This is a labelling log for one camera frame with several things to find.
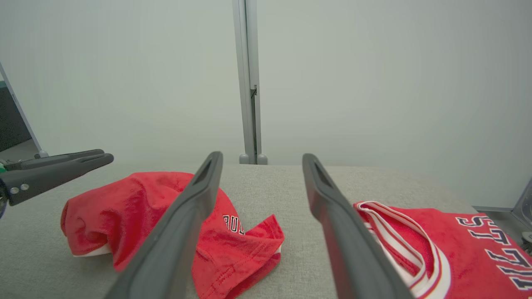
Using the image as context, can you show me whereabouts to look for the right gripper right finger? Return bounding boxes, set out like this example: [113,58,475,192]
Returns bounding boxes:
[302,153,416,299]

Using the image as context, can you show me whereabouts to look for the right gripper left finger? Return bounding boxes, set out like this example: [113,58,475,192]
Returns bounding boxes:
[104,151,224,299]

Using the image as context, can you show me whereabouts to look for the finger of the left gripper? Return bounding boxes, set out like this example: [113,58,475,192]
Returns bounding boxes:
[4,148,106,172]
[0,153,115,206]

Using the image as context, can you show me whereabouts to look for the red Bulls basketball jersey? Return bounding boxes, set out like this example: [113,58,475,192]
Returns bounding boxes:
[353,201,532,299]

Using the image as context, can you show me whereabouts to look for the dark background furniture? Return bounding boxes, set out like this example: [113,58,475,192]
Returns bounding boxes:
[0,81,39,152]

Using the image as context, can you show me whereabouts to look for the red basketball shorts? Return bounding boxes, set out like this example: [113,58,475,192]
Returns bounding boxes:
[60,171,285,299]

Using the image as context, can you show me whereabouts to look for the grey metal partition post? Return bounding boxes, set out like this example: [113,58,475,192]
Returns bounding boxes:
[232,0,268,165]
[0,62,49,159]

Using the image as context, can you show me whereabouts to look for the grey metal frame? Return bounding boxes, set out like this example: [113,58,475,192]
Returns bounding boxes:
[510,179,532,233]

